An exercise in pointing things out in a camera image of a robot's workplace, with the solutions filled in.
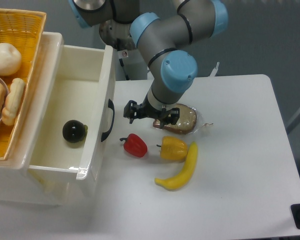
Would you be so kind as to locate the white drawer cabinet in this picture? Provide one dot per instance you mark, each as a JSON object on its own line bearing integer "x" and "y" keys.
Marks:
{"x": 16, "y": 183}

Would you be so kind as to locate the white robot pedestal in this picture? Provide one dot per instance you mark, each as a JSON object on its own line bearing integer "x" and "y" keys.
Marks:
{"x": 130, "y": 63}

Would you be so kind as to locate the yellow banana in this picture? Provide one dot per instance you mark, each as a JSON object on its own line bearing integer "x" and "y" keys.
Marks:
{"x": 179, "y": 180}

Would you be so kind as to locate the beige braided bread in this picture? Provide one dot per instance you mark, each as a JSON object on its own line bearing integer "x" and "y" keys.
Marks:
{"x": 12, "y": 102}

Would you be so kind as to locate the white round bun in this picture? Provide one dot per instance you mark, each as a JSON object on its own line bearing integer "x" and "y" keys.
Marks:
{"x": 10, "y": 59}

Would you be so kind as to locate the yellow wicker basket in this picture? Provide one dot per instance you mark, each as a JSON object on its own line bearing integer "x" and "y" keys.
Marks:
{"x": 20, "y": 36}

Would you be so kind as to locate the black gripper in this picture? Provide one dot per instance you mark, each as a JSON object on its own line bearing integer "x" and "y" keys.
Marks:
{"x": 133, "y": 111}

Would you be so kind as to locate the dark purple eggplant ball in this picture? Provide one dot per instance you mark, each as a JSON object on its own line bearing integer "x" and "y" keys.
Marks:
{"x": 74, "y": 131}

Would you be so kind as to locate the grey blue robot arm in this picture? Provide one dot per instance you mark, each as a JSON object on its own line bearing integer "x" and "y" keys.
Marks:
{"x": 160, "y": 44}

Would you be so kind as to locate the bread slice in plastic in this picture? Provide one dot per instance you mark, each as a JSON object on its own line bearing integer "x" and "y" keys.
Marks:
{"x": 190, "y": 121}

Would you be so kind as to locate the red bell pepper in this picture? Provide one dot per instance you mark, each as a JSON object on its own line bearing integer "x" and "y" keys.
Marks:
{"x": 134, "y": 145}

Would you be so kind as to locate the yellow bell pepper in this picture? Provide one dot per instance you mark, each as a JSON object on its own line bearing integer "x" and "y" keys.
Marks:
{"x": 172, "y": 148}

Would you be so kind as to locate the white table bracket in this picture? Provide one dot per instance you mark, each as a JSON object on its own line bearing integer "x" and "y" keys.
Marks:
{"x": 215, "y": 70}

